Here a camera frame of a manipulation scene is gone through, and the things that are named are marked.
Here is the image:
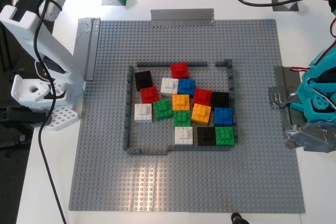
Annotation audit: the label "black brick cube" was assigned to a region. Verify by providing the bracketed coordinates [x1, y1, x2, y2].
[134, 70, 154, 91]
[211, 91, 231, 109]
[197, 126, 217, 146]

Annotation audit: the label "red brick cube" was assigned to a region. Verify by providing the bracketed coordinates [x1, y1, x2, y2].
[170, 62, 190, 79]
[139, 86, 159, 104]
[192, 88, 213, 108]

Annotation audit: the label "blue brick cube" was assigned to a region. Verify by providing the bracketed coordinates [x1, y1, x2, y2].
[213, 107, 234, 127]
[177, 78, 196, 96]

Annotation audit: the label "orange brick cube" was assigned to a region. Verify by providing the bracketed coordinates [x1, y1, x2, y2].
[191, 103, 212, 126]
[171, 94, 191, 111]

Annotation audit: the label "black table clamp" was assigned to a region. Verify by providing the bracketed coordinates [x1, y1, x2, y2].
[0, 105, 48, 130]

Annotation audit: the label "grey studded baseplate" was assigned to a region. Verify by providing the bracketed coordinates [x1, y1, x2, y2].
[68, 18, 307, 214]

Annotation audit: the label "black knob object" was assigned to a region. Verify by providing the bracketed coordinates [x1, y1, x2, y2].
[230, 211, 250, 224]

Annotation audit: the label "grey duct tape strip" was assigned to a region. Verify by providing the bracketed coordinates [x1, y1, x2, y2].
[74, 17, 102, 82]
[150, 8, 216, 27]
[267, 66, 302, 130]

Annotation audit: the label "red white black servo wires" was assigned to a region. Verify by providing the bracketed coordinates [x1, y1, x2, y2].
[288, 0, 336, 104]

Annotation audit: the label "dark grey brick wall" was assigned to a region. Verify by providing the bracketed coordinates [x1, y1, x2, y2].
[215, 58, 239, 143]
[122, 66, 135, 154]
[127, 144, 236, 156]
[136, 61, 208, 68]

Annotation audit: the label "crumpled grey duct tape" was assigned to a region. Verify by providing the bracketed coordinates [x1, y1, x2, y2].
[282, 120, 336, 154]

